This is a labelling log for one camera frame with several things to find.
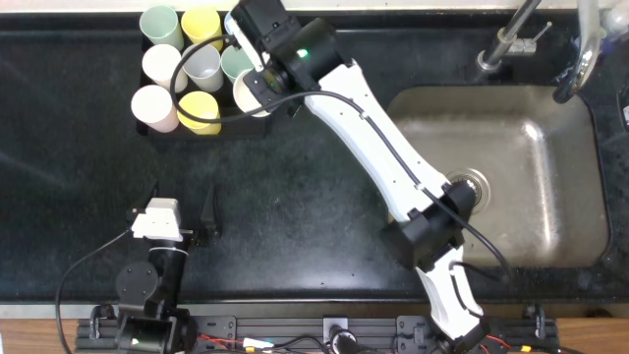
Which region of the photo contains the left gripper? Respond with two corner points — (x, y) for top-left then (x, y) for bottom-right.
(141, 179), (221, 247)

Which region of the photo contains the yellow cup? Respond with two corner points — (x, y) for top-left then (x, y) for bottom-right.
(176, 90), (222, 137)
(180, 5), (224, 52)

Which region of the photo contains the pink cup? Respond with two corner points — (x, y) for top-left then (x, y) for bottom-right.
(130, 84), (181, 134)

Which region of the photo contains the white cup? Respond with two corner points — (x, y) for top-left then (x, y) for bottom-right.
(142, 43), (189, 93)
(232, 68), (274, 119)

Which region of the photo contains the grey cup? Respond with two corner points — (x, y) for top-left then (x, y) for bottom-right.
(181, 42), (225, 93)

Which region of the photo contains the green cup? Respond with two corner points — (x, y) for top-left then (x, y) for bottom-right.
(139, 4), (185, 50)
(220, 44), (257, 85)

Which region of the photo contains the steel sink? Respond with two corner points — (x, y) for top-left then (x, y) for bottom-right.
(385, 86), (610, 269)

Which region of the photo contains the steel tap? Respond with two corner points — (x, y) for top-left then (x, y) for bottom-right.
(475, 0), (618, 104)

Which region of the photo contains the blue soap bottle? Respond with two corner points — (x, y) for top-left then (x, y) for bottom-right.
(602, 3), (629, 55)

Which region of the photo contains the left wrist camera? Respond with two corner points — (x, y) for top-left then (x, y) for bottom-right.
(131, 197), (184, 242)

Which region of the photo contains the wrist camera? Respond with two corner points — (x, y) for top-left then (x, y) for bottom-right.
(228, 19), (266, 73)
(131, 197), (184, 242)

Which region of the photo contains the black cable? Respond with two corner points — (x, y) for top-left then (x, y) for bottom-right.
(169, 33), (512, 286)
(54, 228), (134, 354)

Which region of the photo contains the mounting rail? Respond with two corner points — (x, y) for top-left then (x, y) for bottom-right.
(76, 304), (561, 354)

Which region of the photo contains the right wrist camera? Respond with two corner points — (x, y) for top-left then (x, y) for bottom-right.
(228, 19), (266, 73)

